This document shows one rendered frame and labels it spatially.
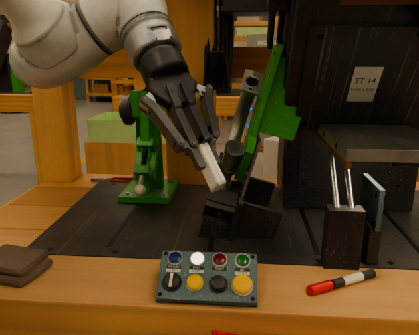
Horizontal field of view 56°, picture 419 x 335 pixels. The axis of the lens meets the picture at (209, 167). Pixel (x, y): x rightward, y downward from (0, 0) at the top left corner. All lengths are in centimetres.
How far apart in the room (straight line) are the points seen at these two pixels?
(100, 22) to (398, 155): 50
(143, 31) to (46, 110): 64
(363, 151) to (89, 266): 49
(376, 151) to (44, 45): 53
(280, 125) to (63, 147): 71
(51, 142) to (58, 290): 65
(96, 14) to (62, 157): 63
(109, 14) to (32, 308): 47
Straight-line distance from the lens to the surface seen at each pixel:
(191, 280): 60
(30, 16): 70
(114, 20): 69
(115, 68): 124
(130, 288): 66
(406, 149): 60
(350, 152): 57
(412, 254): 83
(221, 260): 61
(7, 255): 75
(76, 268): 73
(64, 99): 122
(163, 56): 63
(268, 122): 74
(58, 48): 71
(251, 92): 79
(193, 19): 110
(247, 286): 59
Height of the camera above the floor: 126
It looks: 16 degrees down
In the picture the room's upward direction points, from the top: straight up
